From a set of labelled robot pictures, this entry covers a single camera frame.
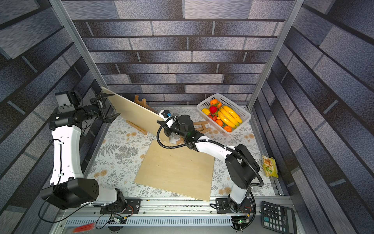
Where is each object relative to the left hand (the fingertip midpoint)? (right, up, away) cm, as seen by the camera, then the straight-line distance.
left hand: (116, 99), depth 67 cm
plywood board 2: (+29, -40, +19) cm, 53 cm away
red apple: (+53, -2, +40) cm, 66 cm away
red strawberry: (+53, -8, +39) cm, 66 cm away
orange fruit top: (+55, +4, +45) cm, 71 cm away
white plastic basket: (+74, -4, +40) cm, 84 cm away
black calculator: (+78, -58, +2) cm, 97 cm away
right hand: (+17, -9, +11) cm, 22 cm away
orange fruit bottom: (+61, -16, +33) cm, 71 cm away
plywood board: (-1, -5, +21) cm, 22 cm away
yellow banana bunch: (+63, -8, +34) cm, 72 cm away
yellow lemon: (+47, -4, +41) cm, 63 cm away
